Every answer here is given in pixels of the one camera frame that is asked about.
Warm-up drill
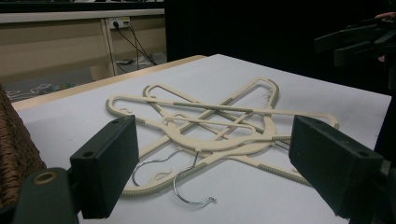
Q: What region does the brown wicker basket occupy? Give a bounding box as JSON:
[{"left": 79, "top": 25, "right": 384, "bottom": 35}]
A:
[{"left": 0, "top": 83, "right": 48, "bottom": 209}]

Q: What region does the beige wooden shelf unit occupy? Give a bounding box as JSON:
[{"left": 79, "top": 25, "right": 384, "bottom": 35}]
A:
[{"left": 0, "top": 8, "right": 167, "bottom": 84}]

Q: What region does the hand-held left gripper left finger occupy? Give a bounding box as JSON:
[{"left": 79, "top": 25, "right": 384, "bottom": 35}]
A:
[{"left": 69, "top": 115, "right": 140, "bottom": 219}]

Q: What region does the pile of white hangers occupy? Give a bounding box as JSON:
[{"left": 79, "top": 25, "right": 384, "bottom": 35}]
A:
[{"left": 5, "top": 83, "right": 53, "bottom": 101}]

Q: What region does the white power strip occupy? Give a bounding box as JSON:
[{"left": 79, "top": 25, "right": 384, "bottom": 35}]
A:
[{"left": 107, "top": 17, "right": 132, "bottom": 30}]

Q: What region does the cream plastic clothes hanger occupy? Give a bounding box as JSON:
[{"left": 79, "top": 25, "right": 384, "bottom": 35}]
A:
[
  {"left": 120, "top": 77, "right": 280, "bottom": 198},
  {"left": 142, "top": 83, "right": 313, "bottom": 188},
  {"left": 106, "top": 94, "right": 340, "bottom": 206}
]

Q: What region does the bundle of black cables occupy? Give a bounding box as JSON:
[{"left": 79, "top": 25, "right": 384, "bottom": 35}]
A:
[{"left": 112, "top": 21, "right": 159, "bottom": 67}]

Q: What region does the pile of colourful plastic clips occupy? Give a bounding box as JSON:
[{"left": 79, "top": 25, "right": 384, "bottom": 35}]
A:
[{"left": 50, "top": 81, "right": 76, "bottom": 92}]

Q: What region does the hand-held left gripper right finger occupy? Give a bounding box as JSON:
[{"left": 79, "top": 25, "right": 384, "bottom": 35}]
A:
[{"left": 289, "top": 115, "right": 386, "bottom": 218}]

